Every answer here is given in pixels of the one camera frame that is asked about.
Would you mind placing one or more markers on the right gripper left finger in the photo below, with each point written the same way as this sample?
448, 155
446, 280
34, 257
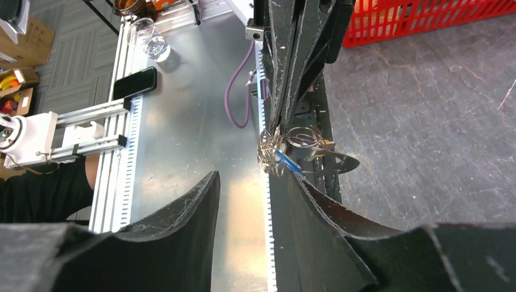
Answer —
168, 250

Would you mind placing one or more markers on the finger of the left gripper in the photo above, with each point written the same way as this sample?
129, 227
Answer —
318, 34
280, 21

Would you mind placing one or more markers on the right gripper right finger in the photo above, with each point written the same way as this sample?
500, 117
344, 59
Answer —
338, 250

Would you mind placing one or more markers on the blue key tag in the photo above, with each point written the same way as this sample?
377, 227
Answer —
283, 159

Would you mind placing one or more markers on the red plastic basket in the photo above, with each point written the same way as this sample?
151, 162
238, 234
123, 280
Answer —
374, 21

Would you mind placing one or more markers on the clear drinking glass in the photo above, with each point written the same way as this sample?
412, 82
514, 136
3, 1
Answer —
144, 35

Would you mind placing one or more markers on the person in black shirt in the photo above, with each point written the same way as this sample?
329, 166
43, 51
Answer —
50, 193

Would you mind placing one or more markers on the black smartphone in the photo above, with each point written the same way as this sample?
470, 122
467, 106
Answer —
136, 84

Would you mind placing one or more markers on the cardboard box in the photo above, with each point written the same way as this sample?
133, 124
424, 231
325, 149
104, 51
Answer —
33, 48

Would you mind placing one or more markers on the aluminium rail frame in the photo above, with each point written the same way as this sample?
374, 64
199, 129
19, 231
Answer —
196, 121

